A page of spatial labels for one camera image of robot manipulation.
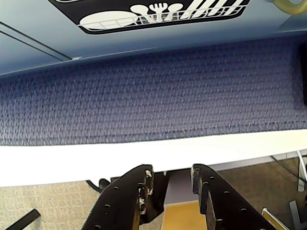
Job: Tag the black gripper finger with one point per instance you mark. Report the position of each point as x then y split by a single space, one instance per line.
120 196
227 206

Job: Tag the blue dishwasher door with sticker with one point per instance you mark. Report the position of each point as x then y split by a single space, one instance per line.
168 39

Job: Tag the grey table leg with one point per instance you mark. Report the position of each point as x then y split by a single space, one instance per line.
178 189

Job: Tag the black flat bar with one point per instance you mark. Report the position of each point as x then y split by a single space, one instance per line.
21 219

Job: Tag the blue woven floor mat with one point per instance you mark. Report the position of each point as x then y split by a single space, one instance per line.
153 95

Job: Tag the blue toy kitchen body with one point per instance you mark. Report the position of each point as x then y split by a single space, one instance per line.
21 60

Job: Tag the silver metal frame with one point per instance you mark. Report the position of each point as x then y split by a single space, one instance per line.
293 210

